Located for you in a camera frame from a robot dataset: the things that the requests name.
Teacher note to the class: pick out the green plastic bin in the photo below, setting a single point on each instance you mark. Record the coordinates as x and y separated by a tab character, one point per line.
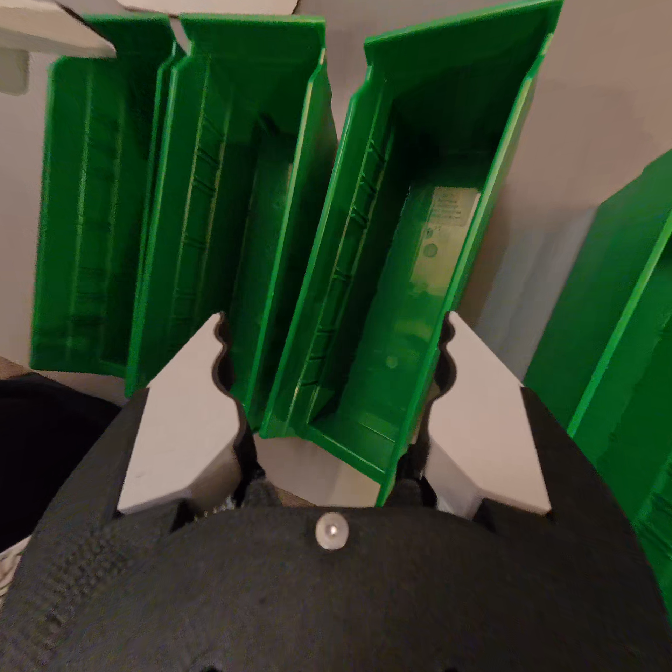
624	341
399	294
89	210
225	210

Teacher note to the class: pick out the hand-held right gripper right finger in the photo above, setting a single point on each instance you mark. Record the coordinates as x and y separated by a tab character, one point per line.
483	430

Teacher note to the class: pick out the dark cloth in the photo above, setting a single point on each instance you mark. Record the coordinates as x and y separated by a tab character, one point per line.
47	446

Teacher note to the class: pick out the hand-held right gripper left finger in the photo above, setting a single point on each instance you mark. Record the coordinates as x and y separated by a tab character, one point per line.
178	430

